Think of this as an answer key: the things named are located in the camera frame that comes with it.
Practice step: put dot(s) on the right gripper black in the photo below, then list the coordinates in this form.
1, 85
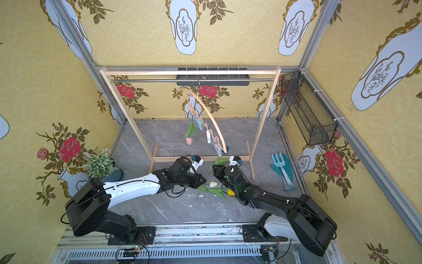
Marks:
226, 171

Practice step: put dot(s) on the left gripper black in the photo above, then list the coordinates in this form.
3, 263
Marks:
193, 174

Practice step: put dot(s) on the curved wooden clip hanger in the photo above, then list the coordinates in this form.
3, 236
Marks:
206, 105

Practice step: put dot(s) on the pink artificial tulip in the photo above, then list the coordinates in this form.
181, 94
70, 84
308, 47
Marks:
189, 130

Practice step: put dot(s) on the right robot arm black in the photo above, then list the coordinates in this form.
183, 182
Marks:
313, 227

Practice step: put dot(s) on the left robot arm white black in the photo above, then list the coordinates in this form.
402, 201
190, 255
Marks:
89, 209

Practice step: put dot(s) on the white artificial tulip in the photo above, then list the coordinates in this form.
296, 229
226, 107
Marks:
209, 186

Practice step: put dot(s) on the yellow artificial tulip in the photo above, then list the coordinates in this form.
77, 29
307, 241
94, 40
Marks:
218, 191

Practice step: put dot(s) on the teal garden fork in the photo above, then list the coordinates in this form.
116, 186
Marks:
280, 163

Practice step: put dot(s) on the potted green plant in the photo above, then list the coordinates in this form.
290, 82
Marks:
102, 166

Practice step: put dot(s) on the metal rack rod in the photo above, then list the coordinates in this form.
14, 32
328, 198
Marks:
188, 80

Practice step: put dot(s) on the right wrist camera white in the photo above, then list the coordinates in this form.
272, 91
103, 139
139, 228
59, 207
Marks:
235, 161

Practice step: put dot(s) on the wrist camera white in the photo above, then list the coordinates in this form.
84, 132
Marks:
235, 161
197, 161

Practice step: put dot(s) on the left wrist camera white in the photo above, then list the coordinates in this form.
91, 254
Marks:
197, 161

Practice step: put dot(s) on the wooden clothes rack frame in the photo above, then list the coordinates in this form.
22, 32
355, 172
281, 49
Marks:
152, 155

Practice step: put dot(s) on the metal base rail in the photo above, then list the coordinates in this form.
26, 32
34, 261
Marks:
189, 240

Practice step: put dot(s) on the electronics board with wires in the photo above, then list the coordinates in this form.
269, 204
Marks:
129, 255

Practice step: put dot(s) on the black wire mesh basket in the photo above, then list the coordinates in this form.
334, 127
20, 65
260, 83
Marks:
314, 120

